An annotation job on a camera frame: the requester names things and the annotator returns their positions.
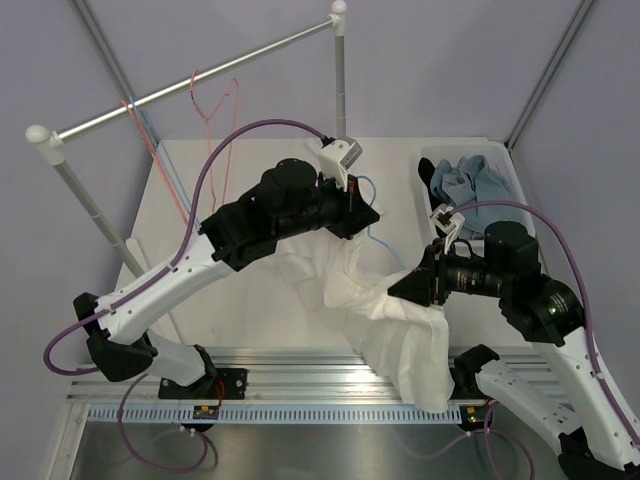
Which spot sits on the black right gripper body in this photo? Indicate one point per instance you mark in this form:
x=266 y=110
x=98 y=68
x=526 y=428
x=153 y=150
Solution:
x=466 y=274

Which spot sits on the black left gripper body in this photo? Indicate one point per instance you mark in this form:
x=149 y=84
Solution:
x=335 y=208

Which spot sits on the white shirt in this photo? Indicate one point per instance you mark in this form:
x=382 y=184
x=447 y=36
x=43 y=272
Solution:
x=398 y=339

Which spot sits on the light blue denim shirt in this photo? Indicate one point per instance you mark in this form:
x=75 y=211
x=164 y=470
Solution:
x=470 y=181

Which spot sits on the black skirt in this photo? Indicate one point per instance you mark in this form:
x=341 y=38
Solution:
x=426 y=171

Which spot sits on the blue hanger with denim shirt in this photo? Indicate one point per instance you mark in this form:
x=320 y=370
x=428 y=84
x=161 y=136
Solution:
x=165 y=157

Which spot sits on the pink wire hanger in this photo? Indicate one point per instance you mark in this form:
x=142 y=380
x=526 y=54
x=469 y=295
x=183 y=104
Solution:
x=145 y=134

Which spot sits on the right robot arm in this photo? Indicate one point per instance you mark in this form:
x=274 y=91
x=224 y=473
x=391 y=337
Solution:
x=587 y=436

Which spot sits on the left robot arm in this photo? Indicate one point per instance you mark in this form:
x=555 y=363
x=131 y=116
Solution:
x=291 y=199

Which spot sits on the white plastic basket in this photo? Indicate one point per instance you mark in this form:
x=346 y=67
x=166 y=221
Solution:
x=453 y=148

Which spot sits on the silver clothes rack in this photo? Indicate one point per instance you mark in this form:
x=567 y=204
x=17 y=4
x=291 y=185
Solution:
x=50 y=143

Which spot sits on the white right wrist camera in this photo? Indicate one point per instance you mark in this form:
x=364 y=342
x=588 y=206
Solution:
x=449 y=223

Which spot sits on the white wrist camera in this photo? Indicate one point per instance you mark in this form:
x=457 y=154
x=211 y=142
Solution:
x=449 y=223
x=336 y=158

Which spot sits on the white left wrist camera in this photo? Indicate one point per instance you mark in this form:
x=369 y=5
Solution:
x=336 y=158

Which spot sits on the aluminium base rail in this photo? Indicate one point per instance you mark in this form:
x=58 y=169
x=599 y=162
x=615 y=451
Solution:
x=309 y=376

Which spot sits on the white slotted cable duct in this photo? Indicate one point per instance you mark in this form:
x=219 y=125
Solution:
x=274 y=414

